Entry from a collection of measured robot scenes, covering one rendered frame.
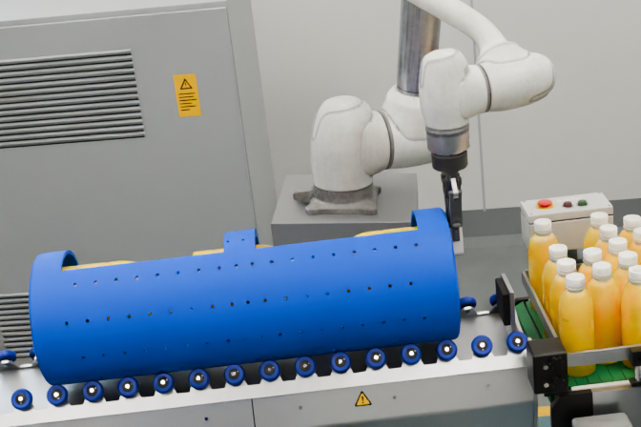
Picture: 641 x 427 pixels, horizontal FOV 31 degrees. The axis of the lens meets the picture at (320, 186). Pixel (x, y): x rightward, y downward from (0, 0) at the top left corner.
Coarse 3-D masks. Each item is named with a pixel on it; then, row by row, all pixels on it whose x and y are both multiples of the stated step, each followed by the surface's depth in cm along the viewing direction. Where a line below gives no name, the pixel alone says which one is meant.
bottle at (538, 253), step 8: (536, 232) 267; (544, 232) 266; (536, 240) 267; (544, 240) 266; (552, 240) 266; (528, 248) 269; (536, 248) 267; (544, 248) 266; (528, 256) 269; (536, 256) 267; (544, 256) 266; (528, 264) 271; (536, 264) 268; (544, 264) 267; (528, 272) 271; (536, 272) 268; (536, 280) 269; (536, 288) 270
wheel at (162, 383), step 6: (162, 372) 247; (156, 378) 247; (162, 378) 247; (168, 378) 247; (156, 384) 246; (162, 384) 246; (168, 384) 246; (174, 384) 247; (156, 390) 246; (162, 390) 246; (168, 390) 246
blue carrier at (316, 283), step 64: (64, 256) 248; (192, 256) 242; (256, 256) 241; (320, 256) 240; (384, 256) 240; (448, 256) 239; (64, 320) 238; (128, 320) 238; (192, 320) 238; (256, 320) 239; (320, 320) 239; (384, 320) 240; (448, 320) 241; (64, 384) 249
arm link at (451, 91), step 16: (448, 48) 240; (432, 64) 235; (448, 64) 234; (464, 64) 236; (432, 80) 235; (448, 80) 235; (464, 80) 236; (480, 80) 237; (432, 96) 236; (448, 96) 236; (464, 96) 236; (480, 96) 238; (432, 112) 238; (448, 112) 237; (464, 112) 238; (480, 112) 241; (432, 128) 240; (448, 128) 239
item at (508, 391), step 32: (480, 320) 266; (352, 352) 258; (384, 352) 257; (0, 384) 262; (32, 384) 260; (224, 384) 251; (384, 384) 248; (416, 384) 248; (448, 384) 248; (480, 384) 248; (512, 384) 248; (128, 416) 248; (160, 416) 248; (192, 416) 248; (224, 416) 248; (256, 416) 248; (288, 416) 248; (320, 416) 248; (352, 416) 248; (384, 416) 248; (416, 416) 248; (448, 416) 249; (480, 416) 250; (512, 416) 251
